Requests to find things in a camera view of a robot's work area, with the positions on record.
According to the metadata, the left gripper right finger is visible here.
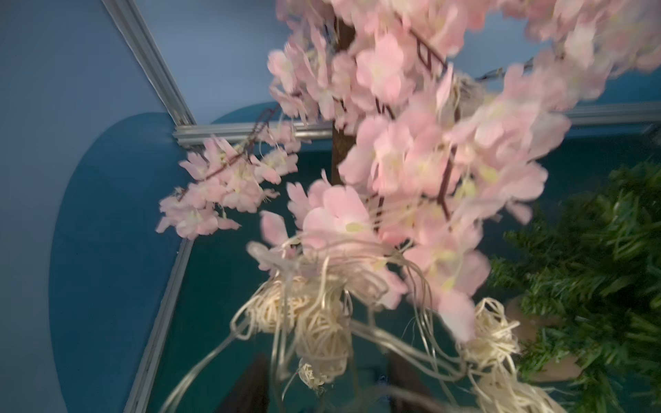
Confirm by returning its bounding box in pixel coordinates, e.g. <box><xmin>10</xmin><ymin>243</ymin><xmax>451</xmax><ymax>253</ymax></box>
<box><xmin>387</xmin><ymin>353</ymin><xmax>435</xmax><ymax>413</ymax></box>

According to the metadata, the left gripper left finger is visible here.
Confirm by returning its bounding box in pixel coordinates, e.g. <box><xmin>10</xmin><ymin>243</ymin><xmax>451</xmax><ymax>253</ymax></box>
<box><xmin>214</xmin><ymin>354</ymin><xmax>270</xmax><ymax>413</ymax></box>

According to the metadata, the small green christmas tree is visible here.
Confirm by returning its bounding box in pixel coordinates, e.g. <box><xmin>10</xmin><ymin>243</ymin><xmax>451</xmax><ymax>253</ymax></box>
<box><xmin>489</xmin><ymin>163</ymin><xmax>660</xmax><ymax>412</ymax></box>

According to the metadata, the pink cherry blossom tree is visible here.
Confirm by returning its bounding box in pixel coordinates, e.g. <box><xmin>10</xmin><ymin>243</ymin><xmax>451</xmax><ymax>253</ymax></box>
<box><xmin>157</xmin><ymin>1</ymin><xmax>660</xmax><ymax>342</ymax></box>

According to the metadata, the left aluminium side rail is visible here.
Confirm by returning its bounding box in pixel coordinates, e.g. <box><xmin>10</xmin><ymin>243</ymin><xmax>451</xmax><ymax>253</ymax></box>
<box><xmin>123</xmin><ymin>239</ymin><xmax>194</xmax><ymax>413</ymax></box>

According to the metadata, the aluminium back rail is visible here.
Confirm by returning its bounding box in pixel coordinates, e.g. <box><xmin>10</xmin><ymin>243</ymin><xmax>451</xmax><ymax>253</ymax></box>
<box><xmin>173</xmin><ymin>101</ymin><xmax>660</xmax><ymax>147</ymax></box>

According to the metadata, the left aluminium post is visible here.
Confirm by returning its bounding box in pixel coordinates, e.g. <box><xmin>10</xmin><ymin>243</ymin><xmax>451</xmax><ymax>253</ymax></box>
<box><xmin>102</xmin><ymin>0</ymin><xmax>196</xmax><ymax>127</ymax></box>

